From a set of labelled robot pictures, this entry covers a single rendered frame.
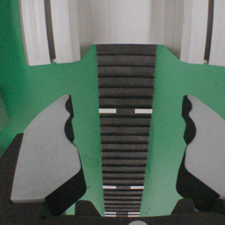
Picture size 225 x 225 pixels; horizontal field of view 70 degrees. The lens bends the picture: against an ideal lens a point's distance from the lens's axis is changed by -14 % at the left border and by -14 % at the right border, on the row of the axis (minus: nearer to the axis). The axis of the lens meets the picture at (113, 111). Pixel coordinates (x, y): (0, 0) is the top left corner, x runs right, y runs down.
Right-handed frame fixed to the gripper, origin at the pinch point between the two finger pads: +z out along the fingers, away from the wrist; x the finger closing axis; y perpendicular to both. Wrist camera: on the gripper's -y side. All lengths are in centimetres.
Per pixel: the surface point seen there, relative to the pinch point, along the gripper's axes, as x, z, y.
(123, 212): 0.0, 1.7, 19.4
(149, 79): 2.0, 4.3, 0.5
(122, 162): -0.4, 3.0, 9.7
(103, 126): -2.2, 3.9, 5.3
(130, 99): 0.4, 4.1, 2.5
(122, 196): -0.2, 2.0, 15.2
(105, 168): -2.2, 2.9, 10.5
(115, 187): -1.1, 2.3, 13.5
